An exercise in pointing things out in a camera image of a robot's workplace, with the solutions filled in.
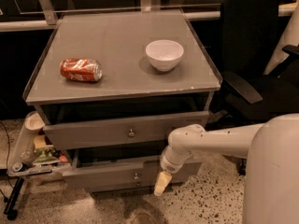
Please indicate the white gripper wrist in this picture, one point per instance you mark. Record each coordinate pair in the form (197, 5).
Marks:
(167, 165)

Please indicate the grey drawer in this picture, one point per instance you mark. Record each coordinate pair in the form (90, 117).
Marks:
(93, 167)
(109, 132)
(141, 185)

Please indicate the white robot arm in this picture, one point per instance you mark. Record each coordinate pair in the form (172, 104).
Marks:
(271, 194)

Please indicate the grey bottom drawer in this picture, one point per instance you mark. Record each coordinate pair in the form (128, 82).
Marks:
(141, 185)

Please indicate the grey top drawer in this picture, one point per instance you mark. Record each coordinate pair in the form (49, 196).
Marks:
(109, 132)

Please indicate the grey drawer cabinet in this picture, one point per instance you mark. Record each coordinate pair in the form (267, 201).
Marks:
(130, 86)

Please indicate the white ceramic bowl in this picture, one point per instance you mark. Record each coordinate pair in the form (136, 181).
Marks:
(164, 55)

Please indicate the white side tray with items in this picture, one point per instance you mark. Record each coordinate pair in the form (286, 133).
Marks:
(32, 155)

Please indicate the crushed orange soda can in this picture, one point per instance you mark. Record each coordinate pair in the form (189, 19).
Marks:
(81, 69)

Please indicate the black tray stand leg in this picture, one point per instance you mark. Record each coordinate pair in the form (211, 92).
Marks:
(9, 211)

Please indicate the black office chair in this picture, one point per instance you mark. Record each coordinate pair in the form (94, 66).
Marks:
(249, 31)

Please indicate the metal railing bar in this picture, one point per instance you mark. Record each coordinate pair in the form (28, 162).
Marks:
(12, 26)

